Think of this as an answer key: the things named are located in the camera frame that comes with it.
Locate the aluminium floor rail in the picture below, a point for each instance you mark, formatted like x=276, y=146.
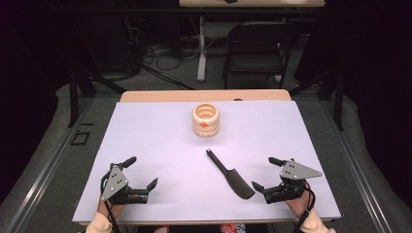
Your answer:
x=356, y=168
x=48, y=168

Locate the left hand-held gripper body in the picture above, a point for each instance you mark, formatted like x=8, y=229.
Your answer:
x=114, y=183

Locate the white table leg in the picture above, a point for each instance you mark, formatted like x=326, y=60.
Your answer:
x=202, y=55

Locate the black metal stand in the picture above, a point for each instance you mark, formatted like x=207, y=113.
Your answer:
x=338, y=97
x=74, y=93

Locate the person's left hand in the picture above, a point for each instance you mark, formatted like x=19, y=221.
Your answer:
x=108, y=208

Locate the cream ribbed utensil holder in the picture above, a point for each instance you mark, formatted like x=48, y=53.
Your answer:
x=205, y=121

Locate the black folding chair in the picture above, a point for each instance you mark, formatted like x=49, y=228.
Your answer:
x=256, y=61

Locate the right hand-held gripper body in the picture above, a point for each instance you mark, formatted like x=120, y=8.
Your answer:
x=293, y=171

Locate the person's red patterned clothing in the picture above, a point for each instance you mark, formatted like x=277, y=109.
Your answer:
x=232, y=228

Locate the person's right hand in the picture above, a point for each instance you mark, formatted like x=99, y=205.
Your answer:
x=299, y=205

